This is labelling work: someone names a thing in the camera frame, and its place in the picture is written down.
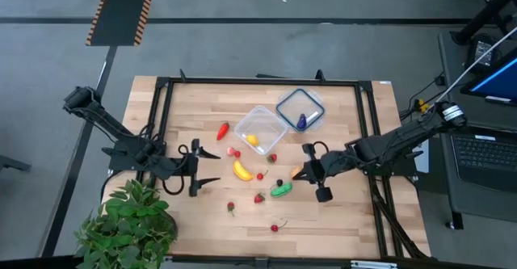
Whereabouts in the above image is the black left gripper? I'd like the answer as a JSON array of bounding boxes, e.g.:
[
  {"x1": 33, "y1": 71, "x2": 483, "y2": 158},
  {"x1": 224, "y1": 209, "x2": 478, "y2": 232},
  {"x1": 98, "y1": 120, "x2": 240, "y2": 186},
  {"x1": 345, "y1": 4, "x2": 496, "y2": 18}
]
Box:
[{"x1": 163, "y1": 138, "x2": 222, "y2": 198}]

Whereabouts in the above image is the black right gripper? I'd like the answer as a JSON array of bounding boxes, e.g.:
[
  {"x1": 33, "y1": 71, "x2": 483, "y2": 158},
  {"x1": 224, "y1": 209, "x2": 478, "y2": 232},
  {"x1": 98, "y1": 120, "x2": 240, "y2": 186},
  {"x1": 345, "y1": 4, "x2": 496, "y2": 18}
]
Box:
[{"x1": 291, "y1": 141, "x2": 349, "y2": 204}]

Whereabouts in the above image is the green toy vegetable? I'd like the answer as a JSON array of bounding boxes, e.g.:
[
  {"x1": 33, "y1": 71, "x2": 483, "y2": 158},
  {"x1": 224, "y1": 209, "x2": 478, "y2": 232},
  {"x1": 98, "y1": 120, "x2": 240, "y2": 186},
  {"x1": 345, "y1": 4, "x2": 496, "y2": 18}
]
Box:
[{"x1": 269, "y1": 181, "x2": 293, "y2": 199}]

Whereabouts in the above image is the yellow toy banana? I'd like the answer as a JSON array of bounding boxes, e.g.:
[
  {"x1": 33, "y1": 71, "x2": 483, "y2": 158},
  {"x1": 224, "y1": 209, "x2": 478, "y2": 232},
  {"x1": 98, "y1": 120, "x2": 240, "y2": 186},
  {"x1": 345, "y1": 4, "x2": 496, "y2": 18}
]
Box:
[{"x1": 232, "y1": 159, "x2": 255, "y2": 182}]

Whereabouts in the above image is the clear plastic tupperware container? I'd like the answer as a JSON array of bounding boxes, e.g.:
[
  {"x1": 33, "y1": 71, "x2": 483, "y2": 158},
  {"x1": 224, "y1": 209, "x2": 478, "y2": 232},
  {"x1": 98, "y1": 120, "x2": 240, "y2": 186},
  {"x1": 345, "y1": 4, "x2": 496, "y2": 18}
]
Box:
[{"x1": 233, "y1": 104, "x2": 289, "y2": 156}]

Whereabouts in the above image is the clear lid blue seal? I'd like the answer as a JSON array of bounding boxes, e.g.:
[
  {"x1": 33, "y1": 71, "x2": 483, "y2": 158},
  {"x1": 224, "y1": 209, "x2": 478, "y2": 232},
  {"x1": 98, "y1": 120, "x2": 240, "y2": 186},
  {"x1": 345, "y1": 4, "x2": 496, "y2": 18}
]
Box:
[{"x1": 275, "y1": 87, "x2": 326, "y2": 133}]

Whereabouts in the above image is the green potted plant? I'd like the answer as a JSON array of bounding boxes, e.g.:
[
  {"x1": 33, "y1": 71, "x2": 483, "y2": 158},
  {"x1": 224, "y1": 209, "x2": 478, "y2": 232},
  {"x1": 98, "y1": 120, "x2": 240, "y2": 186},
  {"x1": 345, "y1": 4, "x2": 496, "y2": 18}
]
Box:
[{"x1": 74, "y1": 179, "x2": 179, "y2": 269}]

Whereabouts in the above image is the silver aluminium extrusion bar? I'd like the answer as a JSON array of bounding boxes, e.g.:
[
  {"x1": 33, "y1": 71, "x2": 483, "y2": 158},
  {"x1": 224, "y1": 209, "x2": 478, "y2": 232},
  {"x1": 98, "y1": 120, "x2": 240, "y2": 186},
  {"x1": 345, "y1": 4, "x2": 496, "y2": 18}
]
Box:
[{"x1": 350, "y1": 259, "x2": 399, "y2": 269}]

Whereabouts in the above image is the black operator desk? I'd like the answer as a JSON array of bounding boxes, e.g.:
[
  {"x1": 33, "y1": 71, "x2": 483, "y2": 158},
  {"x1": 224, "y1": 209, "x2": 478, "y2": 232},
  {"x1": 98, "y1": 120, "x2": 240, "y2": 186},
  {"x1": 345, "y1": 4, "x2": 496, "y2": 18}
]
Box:
[{"x1": 438, "y1": 30, "x2": 517, "y2": 224}]

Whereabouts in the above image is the black orange striped floor mat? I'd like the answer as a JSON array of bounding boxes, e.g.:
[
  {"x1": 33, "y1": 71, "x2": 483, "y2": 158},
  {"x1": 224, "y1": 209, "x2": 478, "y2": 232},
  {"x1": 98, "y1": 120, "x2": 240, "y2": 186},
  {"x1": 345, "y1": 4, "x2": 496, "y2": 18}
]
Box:
[{"x1": 85, "y1": 0, "x2": 158, "y2": 47}]

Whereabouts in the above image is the black laptop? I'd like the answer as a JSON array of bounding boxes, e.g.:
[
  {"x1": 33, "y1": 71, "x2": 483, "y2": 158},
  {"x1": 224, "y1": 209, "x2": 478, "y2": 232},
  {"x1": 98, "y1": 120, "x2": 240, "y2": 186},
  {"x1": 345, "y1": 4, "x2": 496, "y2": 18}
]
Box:
[{"x1": 450, "y1": 133, "x2": 517, "y2": 193}]

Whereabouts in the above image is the black chair base leg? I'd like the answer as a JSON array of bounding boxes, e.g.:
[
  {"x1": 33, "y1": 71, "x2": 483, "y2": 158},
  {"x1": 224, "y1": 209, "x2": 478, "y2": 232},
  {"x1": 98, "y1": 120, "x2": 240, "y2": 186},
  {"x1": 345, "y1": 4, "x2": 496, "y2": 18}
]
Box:
[{"x1": 0, "y1": 154, "x2": 32, "y2": 175}]

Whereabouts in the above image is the black power adapter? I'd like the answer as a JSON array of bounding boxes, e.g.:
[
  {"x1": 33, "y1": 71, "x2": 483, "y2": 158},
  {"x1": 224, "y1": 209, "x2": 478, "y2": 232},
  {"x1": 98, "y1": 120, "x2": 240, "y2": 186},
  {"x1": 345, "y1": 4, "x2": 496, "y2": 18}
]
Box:
[{"x1": 464, "y1": 34, "x2": 500, "y2": 74}]

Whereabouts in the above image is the black computer monitor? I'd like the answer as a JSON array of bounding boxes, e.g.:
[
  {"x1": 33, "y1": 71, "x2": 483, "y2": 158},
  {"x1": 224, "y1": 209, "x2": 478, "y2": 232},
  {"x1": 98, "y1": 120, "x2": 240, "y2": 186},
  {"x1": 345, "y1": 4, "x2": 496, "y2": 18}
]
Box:
[{"x1": 460, "y1": 57, "x2": 517, "y2": 107}]

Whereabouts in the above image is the black standing desk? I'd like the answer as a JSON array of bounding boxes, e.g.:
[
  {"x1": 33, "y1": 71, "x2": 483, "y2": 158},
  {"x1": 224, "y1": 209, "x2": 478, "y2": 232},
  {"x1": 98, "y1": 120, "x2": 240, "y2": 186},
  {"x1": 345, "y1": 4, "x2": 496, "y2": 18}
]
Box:
[{"x1": 450, "y1": 0, "x2": 517, "y2": 46}]

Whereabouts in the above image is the black aluminium table frame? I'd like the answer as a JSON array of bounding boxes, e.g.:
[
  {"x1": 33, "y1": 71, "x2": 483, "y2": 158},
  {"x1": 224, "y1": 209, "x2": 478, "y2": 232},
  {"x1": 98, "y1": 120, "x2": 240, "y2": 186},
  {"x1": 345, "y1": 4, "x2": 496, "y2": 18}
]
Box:
[{"x1": 137, "y1": 69, "x2": 433, "y2": 269}]

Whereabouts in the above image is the white cable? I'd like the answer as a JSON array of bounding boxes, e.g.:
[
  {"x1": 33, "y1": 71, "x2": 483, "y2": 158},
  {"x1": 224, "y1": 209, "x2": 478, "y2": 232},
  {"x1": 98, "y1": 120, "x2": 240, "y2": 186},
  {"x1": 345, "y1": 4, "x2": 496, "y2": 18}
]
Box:
[{"x1": 430, "y1": 26, "x2": 517, "y2": 111}]

